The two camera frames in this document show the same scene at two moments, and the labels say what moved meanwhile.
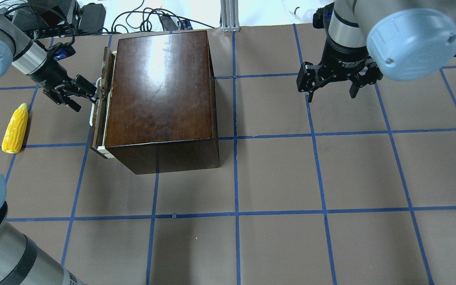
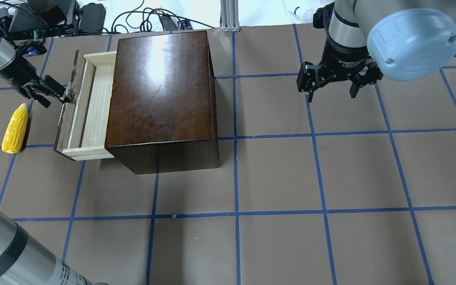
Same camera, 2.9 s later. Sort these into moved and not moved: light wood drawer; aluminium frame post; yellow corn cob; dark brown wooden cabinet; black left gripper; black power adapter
Moved: black left gripper; light wood drawer
Not moved: dark brown wooden cabinet; yellow corn cob; black power adapter; aluminium frame post
